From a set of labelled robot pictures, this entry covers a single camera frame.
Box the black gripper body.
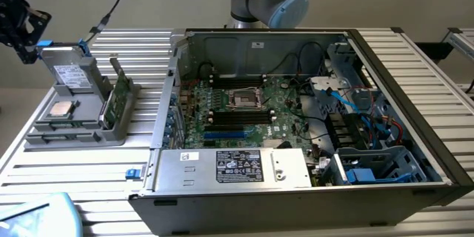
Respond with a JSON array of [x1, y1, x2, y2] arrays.
[[0, 0, 32, 52]]

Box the green RAM stick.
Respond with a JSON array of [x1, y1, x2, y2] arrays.
[[42, 120, 97, 128]]

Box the black RAM slot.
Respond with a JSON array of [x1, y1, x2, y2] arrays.
[[213, 83, 265, 88], [213, 80, 265, 85], [208, 120, 276, 126], [214, 77, 265, 82], [214, 74, 265, 79], [209, 117, 276, 122], [210, 109, 275, 115], [210, 113, 275, 119]]

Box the hard disk in blue caddy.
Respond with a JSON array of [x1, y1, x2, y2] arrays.
[[36, 39, 93, 91]]

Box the CPU with copper lid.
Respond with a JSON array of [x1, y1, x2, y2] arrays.
[[49, 99, 81, 119]]

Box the green graphics card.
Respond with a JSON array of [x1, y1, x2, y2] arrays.
[[98, 56, 129, 130]]

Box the grey parts rack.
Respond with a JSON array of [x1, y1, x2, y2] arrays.
[[22, 56, 142, 152]]

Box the blue case latch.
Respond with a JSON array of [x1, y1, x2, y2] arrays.
[[124, 167, 144, 180]]

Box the CPU socket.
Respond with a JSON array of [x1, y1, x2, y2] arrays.
[[224, 87, 264, 109]]

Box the black expansion slot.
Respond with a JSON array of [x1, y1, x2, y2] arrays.
[[204, 125, 245, 133]]

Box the blue expansion slot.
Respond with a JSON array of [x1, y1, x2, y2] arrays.
[[204, 131, 248, 140]]

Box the silver power supply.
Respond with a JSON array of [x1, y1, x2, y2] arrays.
[[152, 148, 312, 191]]

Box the light blue rounded cover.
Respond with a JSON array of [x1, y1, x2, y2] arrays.
[[0, 191, 84, 237]]

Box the green motherboard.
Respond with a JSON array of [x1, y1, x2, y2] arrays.
[[176, 75, 316, 161]]

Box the silver chipset heatsink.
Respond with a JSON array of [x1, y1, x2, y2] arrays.
[[263, 139, 285, 149]]

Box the metal disk bay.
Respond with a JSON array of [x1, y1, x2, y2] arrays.
[[309, 42, 383, 112]]

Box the open black PC case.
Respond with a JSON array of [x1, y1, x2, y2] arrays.
[[126, 27, 474, 237]]

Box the grey drive cage blue latch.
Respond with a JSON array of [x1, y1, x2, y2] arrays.
[[331, 144, 441, 186]]

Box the black cable with plug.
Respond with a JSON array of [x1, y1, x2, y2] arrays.
[[84, 0, 134, 42]]

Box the short black wire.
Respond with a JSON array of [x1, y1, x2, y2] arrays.
[[197, 61, 216, 80]]

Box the black looped wire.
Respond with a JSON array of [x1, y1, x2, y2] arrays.
[[295, 41, 328, 78]]

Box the light blue wire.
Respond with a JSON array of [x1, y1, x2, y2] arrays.
[[324, 87, 373, 116]]

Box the red wire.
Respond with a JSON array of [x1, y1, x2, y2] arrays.
[[383, 114, 404, 138]]

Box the aluminium side table frame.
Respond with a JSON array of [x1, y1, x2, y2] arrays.
[[443, 27, 474, 63]]

